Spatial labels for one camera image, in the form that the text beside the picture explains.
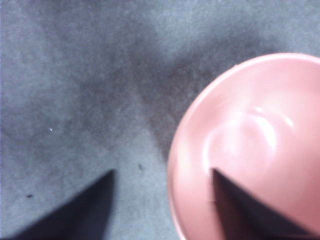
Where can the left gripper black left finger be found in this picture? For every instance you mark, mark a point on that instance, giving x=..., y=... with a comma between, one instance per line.
x=82, y=215

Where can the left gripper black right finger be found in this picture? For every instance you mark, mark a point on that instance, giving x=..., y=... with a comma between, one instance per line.
x=240, y=215

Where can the red ribbed bowl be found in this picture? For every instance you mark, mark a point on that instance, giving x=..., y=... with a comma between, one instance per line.
x=250, y=100

